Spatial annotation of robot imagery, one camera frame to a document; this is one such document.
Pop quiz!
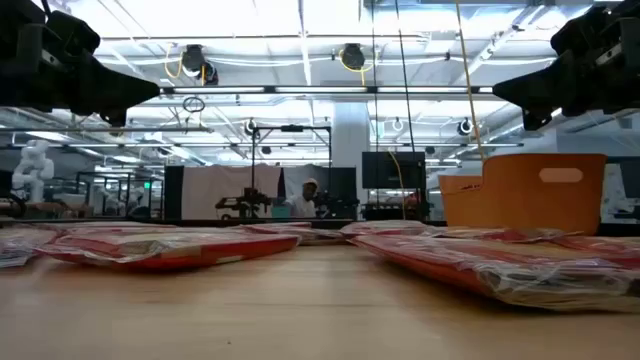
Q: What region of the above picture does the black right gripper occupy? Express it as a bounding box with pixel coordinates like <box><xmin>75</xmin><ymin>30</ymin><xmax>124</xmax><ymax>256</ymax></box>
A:
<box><xmin>492</xmin><ymin>0</ymin><xmax>640</xmax><ymax>131</ymax></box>

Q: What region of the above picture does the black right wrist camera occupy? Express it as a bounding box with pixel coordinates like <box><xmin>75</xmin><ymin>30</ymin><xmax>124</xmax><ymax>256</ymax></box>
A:
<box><xmin>549</xmin><ymin>5</ymin><xmax>609</xmax><ymax>57</ymax></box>

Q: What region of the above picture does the white pillar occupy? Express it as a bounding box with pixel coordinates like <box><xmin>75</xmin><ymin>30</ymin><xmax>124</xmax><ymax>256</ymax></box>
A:
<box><xmin>332</xmin><ymin>102</ymin><xmax>371</xmax><ymax>216</ymax></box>

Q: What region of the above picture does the beige curtain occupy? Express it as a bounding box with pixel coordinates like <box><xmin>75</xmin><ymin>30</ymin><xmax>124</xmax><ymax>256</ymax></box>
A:
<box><xmin>182</xmin><ymin>164</ymin><xmax>282</xmax><ymax>220</ymax></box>

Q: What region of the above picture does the black table frame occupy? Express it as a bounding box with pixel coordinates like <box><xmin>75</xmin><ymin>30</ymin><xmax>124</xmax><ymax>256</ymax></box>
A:
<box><xmin>0</xmin><ymin>217</ymin><xmax>640</xmax><ymax>237</ymax></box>

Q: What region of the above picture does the yellow background cable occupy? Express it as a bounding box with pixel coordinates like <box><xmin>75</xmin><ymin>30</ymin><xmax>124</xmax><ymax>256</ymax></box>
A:
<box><xmin>388</xmin><ymin>151</ymin><xmax>407</xmax><ymax>221</ymax></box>

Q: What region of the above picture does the black background rig frame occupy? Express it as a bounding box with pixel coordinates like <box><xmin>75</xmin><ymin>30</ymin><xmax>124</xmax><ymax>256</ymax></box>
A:
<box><xmin>249</xmin><ymin>124</ymin><xmax>333</xmax><ymax>219</ymax></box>

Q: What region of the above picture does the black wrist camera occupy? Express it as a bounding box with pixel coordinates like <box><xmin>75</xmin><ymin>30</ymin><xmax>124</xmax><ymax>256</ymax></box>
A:
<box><xmin>47</xmin><ymin>9</ymin><xmax>102</xmax><ymax>57</ymax></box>
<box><xmin>549</xmin><ymin>5</ymin><xmax>609</xmax><ymax>57</ymax></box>

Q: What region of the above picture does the long ceiling light rail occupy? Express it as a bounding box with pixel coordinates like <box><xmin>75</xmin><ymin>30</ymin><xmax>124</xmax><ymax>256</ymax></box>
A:
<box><xmin>159</xmin><ymin>85</ymin><xmax>496</xmax><ymax>95</ymax></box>

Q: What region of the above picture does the black monitor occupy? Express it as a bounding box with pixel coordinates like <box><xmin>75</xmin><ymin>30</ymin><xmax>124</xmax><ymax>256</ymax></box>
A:
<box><xmin>361</xmin><ymin>151</ymin><xmax>427</xmax><ymax>190</ymax></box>

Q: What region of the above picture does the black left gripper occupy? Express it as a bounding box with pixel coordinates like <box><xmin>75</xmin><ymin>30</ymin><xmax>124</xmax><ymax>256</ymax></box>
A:
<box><xmin>0</xmin><ymin>0</ymin><xmax>161</xmax><ymax>126</ymax></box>

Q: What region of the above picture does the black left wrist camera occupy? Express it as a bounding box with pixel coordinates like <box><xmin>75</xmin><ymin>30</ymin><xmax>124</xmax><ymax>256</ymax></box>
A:
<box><xmin>47</xmin><ymin>9</ymin><xmax>102</xmax><ymax>57</ymax></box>

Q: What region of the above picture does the thin black hanging cable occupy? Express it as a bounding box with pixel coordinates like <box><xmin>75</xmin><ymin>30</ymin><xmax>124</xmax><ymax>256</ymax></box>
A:
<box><xmin>369</xmin><ymin>0</ymin><xmax>379</xmax><ymax>221</ymax></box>

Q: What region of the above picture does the yellow hanging cable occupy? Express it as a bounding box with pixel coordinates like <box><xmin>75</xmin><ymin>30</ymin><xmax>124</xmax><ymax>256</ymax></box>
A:
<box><xmin>453</xmin><ymin>0</ymin><xmax>487</xmax><ymax>162</ymax></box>

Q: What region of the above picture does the person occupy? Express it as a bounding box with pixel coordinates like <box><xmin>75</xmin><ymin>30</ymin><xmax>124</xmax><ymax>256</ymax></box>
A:
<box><xmin>285</xmin><ymin>177</ymin><xmax>321</xmax><ymax>219</ymax></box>

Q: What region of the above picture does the black panel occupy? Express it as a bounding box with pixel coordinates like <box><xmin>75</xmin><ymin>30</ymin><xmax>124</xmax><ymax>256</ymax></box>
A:
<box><xmin>163</xmin><ymin>165</ymin><xmax>185</xmax><ymax>220</ymax></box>

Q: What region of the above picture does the orange plastic basket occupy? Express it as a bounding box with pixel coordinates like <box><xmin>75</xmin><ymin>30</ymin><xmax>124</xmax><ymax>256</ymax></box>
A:
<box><xmin>438</xmin><ymin>153</ymin><xmax>608</xmax><ymax>236</ymax></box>

